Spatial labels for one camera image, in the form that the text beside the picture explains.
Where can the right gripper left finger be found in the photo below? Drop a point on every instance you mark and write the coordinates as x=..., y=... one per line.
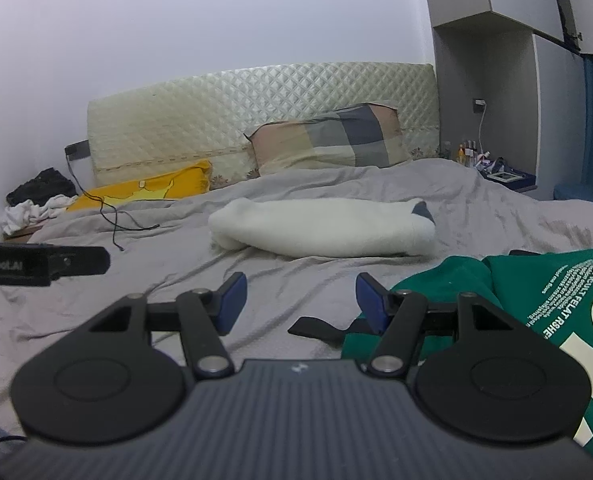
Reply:
x=205, y=316

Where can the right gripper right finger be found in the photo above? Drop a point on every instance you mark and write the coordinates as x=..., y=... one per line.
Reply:
x=397, y=318

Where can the white blue striped sweater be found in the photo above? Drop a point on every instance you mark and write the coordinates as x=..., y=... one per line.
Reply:
x=326, y=227

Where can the white clothes pile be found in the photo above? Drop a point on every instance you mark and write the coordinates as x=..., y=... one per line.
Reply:
x=25, y=214

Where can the black clothes pile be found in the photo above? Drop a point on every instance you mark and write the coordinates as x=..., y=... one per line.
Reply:
x=47, y=184

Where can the grey bed duvet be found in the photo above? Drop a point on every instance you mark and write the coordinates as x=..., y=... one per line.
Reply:
x=162, y=248

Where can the yellow pillow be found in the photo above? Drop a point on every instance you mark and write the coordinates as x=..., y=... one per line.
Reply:
x=189, y=181

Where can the green garment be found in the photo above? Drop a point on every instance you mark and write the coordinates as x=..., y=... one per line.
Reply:
x=507, y=354

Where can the small items on bedside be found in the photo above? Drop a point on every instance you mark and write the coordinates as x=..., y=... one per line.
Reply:
x=496, y=170

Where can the plaid beige grey pillow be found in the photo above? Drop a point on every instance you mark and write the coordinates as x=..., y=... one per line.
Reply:
x=361, y=135

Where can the cream quilted headboard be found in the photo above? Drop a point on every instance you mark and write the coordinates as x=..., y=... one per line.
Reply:
x=163, y=127

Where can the grey wardrobe cabinet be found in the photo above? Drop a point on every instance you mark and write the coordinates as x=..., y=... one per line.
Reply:
x=525, y=58

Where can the black wall socket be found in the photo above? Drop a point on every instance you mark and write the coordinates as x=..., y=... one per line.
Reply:
x=77, y=151

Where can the white charger with cable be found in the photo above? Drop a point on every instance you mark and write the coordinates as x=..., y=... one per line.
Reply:
x=480, y=106

